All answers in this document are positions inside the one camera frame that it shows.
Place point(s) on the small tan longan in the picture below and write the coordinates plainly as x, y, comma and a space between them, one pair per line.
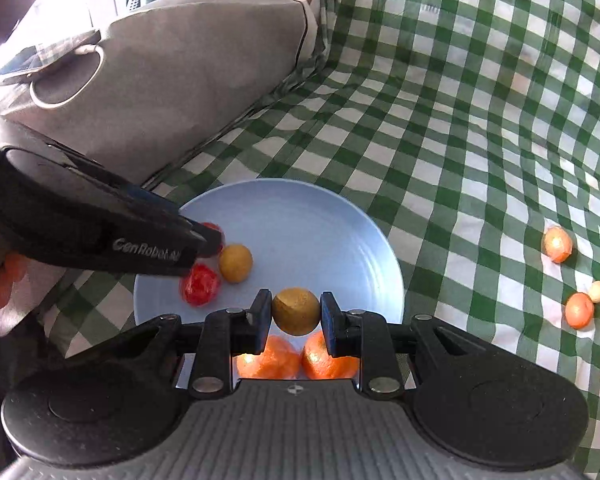
596, 292
235, 263
295, 311

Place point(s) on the black smartphone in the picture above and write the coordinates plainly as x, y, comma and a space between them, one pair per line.
35, 62

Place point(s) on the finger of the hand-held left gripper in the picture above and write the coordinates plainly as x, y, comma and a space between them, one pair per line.
207, 242

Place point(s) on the light blue plate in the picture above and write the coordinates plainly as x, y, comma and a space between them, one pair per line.
305, 230

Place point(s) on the small red apple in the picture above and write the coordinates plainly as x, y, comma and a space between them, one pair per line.
201, 286
215, 232

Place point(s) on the green checkered cloth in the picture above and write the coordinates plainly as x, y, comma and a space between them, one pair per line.
455, 135

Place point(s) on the small mandarin orange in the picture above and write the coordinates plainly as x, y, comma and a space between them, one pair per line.
558, 244
275, 361
315, 366
579, 310

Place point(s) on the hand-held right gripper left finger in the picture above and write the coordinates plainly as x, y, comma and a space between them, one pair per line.
264, 312

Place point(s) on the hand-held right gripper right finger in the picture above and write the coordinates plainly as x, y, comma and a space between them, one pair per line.
328, 316

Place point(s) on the person's left hand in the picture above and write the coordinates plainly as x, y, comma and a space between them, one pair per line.
7, 275

